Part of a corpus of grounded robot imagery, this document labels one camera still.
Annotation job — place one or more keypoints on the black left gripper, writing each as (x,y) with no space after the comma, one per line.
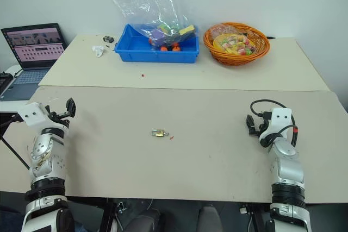
(55,120)

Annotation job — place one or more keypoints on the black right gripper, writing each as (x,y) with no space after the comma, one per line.
(262,125)

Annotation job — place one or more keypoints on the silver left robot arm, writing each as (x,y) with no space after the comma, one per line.
(46,158)

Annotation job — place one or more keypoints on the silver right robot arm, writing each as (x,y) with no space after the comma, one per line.
(286,166)

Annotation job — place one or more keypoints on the black stand legs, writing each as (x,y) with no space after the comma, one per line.
(11,145)

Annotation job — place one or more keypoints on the crumpled white paper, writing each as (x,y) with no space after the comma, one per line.
(98,50)

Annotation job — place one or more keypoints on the open grey laptop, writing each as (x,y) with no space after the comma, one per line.
(35,50)

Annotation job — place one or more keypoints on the orange woven basket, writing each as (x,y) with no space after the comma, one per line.
(217,52)

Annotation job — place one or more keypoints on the small black box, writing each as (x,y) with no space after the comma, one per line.
(108,38)

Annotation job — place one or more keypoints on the yellow bag of candies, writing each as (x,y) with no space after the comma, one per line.
(231,43)

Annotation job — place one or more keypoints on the black table leg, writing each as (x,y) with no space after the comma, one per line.
(257,217)
(110,217)

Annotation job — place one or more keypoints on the brass padlock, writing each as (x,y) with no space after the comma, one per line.
(158,133)

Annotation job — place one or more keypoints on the blue plastic bin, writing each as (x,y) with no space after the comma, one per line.
(141,50)

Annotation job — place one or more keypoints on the dark rounded shape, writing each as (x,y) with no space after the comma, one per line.
(208,219)
(142,221)

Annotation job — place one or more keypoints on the orange toy ball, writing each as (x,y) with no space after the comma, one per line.
(176,47)
(164,49)

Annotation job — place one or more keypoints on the clear plastic bag of toys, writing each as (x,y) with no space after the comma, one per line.
(163,6)

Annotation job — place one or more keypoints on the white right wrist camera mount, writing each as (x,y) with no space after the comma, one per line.
(280,120)

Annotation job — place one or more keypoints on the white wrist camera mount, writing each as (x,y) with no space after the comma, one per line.
(280,120)
(31,114)

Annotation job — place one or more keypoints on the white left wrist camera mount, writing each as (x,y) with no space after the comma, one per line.
(31,114)

